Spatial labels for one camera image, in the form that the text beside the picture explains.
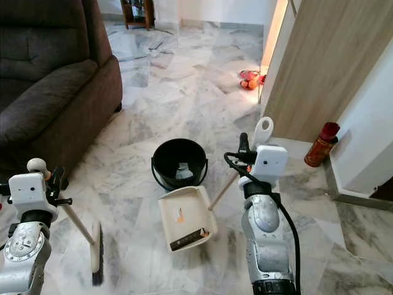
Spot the wooden handled broom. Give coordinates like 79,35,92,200
27,158,105,287

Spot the beige long handled dustpan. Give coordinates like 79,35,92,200
158,116,274,253

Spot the red net bag of oranges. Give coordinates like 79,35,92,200
239,69,267,91

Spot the white trash scrap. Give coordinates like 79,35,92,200
175,163,191,180

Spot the red spray can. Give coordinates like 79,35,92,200
304,122,341,168

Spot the black plastic bucket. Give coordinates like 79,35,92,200
151,138,209,192

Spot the dark grey fabric sofa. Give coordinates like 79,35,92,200
0,0,123,185

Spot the dark brown wrapper bar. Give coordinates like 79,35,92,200
170,229,211,251

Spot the light wooden cabinet panel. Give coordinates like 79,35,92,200
259,0,393,143

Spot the brown wooden shelf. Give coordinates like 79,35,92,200
122,0,156,30

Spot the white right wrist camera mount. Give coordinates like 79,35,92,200
243,144,289,190

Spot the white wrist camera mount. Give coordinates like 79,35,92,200
243,144,289,190
8,173,51,211

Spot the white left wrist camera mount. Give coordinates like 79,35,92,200
8,173,51,211

